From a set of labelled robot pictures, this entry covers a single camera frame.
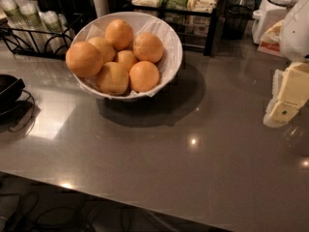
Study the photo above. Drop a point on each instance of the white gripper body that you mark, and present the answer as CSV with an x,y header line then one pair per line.
x,y
296,33

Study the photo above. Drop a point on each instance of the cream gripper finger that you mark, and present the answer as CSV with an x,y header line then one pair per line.
x,y
297,90
273,116

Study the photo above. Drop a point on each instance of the large orange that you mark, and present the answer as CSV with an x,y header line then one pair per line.
x,y
84,60

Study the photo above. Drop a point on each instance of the front right orange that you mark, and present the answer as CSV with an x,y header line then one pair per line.
x,y
143,76

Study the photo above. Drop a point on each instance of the right upper orange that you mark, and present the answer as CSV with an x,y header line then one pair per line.
x,y
148,47

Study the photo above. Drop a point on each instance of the white bowl with paper liner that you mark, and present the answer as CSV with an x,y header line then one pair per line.
x,y
168,66

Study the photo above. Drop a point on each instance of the centre orange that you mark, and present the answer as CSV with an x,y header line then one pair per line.
x,y
126,58

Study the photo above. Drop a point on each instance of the top orange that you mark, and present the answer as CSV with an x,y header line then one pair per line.
x,y
119,33

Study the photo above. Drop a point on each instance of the front left orange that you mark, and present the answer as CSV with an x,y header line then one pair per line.
x,y
112,79

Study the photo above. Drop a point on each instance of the back left orange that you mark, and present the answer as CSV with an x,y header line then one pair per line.
x,y
105,47

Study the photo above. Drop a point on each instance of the white appliance with plates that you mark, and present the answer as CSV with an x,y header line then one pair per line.
x,y
269,12

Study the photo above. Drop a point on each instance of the black mesh basket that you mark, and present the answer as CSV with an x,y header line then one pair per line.
x,y
235,23

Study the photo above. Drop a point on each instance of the black condiment shelf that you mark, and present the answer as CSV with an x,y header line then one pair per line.
x,y
194,20

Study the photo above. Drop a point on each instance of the white cylinder dispenser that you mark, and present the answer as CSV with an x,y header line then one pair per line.
x,y
101,7

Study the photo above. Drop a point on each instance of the stacked paper cups right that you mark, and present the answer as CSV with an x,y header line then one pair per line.
x,y
53,25

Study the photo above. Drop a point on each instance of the stacked paper cups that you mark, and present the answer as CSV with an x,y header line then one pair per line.
x,y
53,25
31,16
13,13

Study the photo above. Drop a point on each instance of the stacked paper cups middle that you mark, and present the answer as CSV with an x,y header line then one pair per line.
x,y
31,16

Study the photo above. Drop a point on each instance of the black pan on stand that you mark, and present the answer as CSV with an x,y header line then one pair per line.
x,y
17,105

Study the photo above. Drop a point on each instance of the stacked paper cups left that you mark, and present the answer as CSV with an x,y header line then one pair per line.
x,y
13,13

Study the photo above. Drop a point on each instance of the black wire cup rack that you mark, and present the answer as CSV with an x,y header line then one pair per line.
x,y
40,43

